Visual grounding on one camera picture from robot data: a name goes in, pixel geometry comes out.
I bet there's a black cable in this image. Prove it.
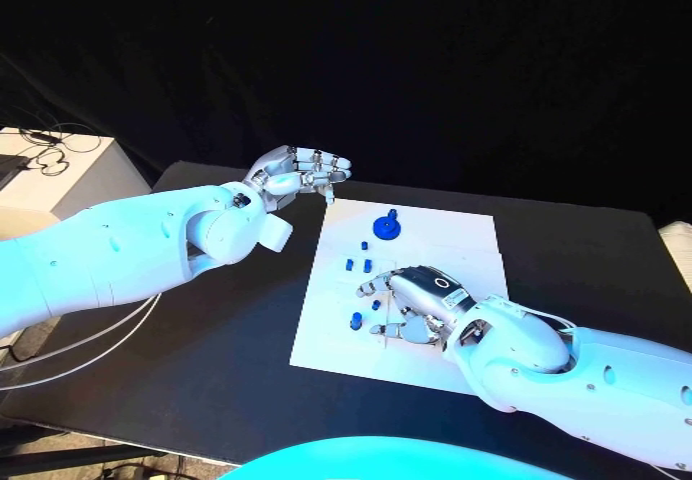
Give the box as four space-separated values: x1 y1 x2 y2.
0 104 104 177

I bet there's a white task board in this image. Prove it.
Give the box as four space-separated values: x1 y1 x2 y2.
288 197 510 396

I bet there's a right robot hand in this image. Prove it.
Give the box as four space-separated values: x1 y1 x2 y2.
355 265 480 345

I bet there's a white cabinet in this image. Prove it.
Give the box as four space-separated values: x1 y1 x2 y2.
0 126 154 222

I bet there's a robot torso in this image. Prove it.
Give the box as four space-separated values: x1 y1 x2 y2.
215 435 575 480

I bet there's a blue gear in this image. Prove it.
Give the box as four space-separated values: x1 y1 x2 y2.
372 208 404 241

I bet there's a white cable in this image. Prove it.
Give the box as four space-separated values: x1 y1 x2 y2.
519 307 575 335
0 293 164 392
0 292 159 373

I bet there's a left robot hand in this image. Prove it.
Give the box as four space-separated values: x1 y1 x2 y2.
242 145 353 214

